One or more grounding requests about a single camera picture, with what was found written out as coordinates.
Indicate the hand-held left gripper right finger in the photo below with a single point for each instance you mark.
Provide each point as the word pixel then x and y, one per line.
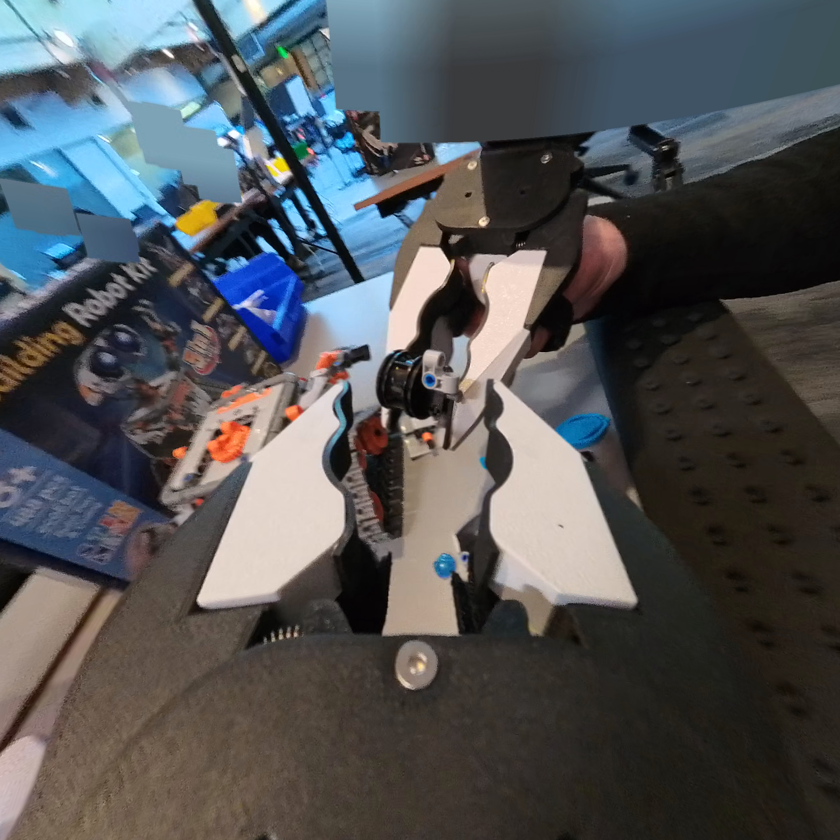
pixel 565 525

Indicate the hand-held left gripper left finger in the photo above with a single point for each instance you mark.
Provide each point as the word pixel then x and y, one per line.
pixel 276 525

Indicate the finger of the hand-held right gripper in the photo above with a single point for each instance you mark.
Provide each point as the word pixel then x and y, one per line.
pixel 418 302
pixel 512 302

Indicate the small black wheel assembly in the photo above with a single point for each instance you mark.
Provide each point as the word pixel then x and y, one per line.
pixel 407 381

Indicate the blue plastic separator tool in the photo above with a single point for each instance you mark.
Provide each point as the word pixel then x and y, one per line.
pixel 582 431

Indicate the person's right forearm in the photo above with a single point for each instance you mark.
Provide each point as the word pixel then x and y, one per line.
pixel 735 230

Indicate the person's right hand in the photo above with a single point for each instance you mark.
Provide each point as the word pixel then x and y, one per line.
pixel 597 269

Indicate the wooden work table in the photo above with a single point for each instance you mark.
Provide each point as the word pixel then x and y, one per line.
pixel 420 181

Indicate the grey orange tracked toy robot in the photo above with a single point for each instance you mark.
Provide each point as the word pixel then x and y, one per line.
pixel 250 427

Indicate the blue plastic bin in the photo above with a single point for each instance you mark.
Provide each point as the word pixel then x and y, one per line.
pixel 263 309

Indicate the black perforated board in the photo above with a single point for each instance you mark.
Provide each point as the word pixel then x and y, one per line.
pixel 735 525

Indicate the black stand pole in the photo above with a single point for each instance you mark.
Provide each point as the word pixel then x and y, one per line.
pixel 282 145

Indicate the blue cardboard box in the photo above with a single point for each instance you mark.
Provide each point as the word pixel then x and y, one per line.
pixel 105 394

